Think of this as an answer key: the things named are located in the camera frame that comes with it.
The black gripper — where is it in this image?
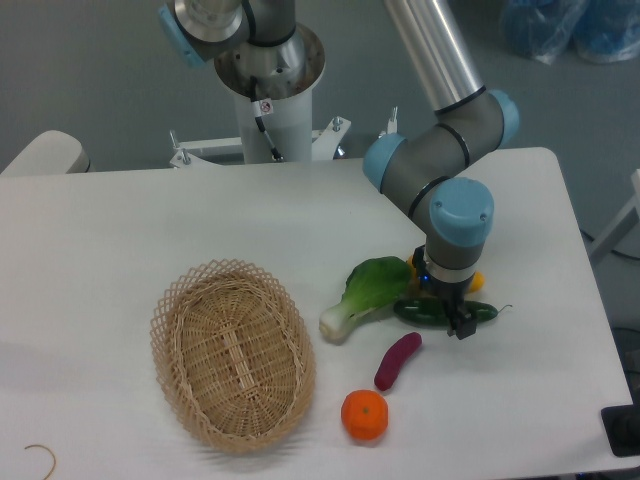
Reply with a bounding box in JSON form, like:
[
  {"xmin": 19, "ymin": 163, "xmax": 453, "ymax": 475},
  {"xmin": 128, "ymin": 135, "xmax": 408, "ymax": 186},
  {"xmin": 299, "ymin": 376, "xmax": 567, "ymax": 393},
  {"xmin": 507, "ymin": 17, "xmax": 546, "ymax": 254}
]
[{"xmin": 410, "ymin": 245, "xmax": 476, "ymax": 340}]

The green cucumber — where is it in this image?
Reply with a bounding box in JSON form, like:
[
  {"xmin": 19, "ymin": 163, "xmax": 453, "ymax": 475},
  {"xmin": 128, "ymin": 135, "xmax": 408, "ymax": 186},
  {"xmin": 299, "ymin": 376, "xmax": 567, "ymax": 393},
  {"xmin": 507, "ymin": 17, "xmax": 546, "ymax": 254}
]
[{"xmin": 393, "ymin": 297, "xmax": 511, "ymax": 329}]

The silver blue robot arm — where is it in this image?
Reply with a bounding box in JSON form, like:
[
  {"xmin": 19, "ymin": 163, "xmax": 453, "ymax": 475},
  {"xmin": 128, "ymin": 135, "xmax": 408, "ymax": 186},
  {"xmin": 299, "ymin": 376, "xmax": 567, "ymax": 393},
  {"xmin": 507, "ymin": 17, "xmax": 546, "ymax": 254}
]
[{"xmin": 158, "ymin": 1, "xmax": 519, "ymax": 339}]

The yellow bell pepper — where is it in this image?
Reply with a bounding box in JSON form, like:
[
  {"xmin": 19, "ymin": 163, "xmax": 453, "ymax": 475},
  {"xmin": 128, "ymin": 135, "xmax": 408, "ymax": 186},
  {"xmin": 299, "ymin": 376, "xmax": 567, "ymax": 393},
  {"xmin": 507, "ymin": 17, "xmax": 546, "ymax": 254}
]
[{"xmin": 406, "ymin": 256, "xmax": 485, "ymax": 293}]

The purple sweet potato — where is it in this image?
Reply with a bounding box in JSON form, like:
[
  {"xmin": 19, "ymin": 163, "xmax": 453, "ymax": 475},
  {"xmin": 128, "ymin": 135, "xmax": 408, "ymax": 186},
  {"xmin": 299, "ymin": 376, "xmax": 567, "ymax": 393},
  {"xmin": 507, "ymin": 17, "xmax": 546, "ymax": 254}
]
[{"xmin": 374, "ymin": 332, "xmax": 422, "ymax": 391}]

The green bok choy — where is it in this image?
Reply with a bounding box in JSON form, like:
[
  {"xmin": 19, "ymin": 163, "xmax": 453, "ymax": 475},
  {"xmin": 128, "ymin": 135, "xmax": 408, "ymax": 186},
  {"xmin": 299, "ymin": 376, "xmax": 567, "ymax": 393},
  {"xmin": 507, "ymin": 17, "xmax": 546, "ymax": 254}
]
[{"xmin": 319, "ymin": 256, "xmax": 412, "ymax": 344}]

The orange tangerine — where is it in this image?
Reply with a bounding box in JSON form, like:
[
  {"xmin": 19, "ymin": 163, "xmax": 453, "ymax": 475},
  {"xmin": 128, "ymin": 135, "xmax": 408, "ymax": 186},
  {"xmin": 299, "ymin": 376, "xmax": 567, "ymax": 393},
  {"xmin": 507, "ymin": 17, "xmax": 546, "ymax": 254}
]
[{"xmin": 341, "ymin": 390, "xmax": 389, "ymax": 441}]

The woven wicker basket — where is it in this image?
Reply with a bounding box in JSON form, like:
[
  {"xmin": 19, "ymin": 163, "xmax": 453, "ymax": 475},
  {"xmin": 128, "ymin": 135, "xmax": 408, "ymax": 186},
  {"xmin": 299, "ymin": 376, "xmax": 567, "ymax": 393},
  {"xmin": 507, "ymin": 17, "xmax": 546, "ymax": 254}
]
[{"xmin": 150, "ymin": 259, "xmax": 316, "ymax": 454}]

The black device at edge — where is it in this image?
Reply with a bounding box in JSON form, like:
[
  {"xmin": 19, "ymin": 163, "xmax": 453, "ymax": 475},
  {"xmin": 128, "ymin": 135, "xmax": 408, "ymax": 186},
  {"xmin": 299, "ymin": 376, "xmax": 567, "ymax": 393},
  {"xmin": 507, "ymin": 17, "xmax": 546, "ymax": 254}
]
[{"xmin": 601, "ymin": 405, "xmax": 639, "ymax": 458}]

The blue plastic bag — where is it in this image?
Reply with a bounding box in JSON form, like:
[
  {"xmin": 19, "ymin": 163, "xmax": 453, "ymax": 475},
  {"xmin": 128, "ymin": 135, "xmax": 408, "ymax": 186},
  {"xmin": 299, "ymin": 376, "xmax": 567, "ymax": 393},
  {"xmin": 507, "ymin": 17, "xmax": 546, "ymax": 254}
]
[{"xmin": 499, "ymin": 1, "xmax": 639, "ymax": 65}]

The tan rubber band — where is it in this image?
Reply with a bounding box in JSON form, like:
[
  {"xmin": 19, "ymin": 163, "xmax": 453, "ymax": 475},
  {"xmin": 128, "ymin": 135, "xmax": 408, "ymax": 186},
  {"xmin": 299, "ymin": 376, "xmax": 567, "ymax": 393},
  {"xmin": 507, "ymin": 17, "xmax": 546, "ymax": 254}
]
[{"xmin": 23, "ymin": 444, "xmax": 58, "ymax": 477}]

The white frame leg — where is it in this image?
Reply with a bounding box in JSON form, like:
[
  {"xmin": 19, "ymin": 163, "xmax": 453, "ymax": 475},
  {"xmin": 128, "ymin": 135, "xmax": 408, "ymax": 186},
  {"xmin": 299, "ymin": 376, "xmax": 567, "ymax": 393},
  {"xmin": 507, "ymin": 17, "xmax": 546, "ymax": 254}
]
[{"xmin": 588, "ymin": 170, "xmax": 639, "ymax": 264}]

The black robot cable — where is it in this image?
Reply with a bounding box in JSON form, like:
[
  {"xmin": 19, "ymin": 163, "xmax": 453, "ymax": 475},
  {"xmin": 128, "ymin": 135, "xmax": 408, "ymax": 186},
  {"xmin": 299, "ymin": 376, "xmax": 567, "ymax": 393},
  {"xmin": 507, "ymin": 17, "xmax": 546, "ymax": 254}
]
[{"xmin": 248, "ymin": 74, "xmax": 285, "ymax": 163}]

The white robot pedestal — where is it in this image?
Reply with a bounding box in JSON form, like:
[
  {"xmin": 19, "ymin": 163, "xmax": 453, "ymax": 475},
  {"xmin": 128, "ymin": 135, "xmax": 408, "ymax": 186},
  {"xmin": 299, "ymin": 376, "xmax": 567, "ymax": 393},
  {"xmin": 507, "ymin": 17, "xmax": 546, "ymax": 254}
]
[{"xmin": 170, "ymin": 24, "xmax": 351, "ymax": 168}]

